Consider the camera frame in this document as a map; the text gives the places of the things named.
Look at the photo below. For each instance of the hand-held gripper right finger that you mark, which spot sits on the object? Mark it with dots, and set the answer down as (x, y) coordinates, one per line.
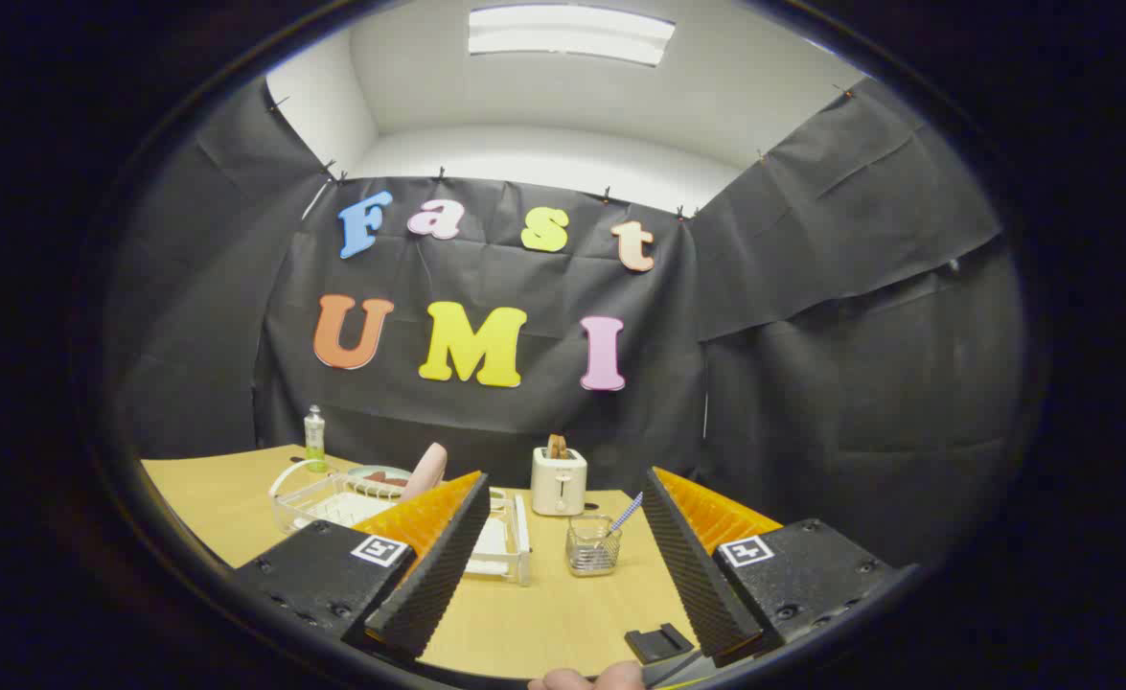
(692, 575)

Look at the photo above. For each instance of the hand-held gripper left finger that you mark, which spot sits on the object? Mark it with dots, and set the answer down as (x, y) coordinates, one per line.
(438, 575)

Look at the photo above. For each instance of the pink plate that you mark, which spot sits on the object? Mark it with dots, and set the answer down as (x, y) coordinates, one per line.
(425, 471)

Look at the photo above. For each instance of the light green plate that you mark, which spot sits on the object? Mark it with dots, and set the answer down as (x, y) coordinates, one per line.
(361, 471)

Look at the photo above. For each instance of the green dish soap bottle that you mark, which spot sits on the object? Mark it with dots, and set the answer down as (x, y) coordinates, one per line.
(315, 441)

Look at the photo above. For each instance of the brown meat patty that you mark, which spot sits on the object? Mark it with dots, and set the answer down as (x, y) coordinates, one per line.
(385, 476)

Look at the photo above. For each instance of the white toaster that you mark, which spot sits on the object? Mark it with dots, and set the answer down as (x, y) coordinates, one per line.
(558, 484)

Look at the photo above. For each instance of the bread slice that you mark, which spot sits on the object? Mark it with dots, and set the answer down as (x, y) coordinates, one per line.
(557, 447)

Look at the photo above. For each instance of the black backdrop cloth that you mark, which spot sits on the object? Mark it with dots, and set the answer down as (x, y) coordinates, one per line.
(812, 383)

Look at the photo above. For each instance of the ceiling light panel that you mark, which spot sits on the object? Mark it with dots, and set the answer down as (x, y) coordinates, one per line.
(572, 34)

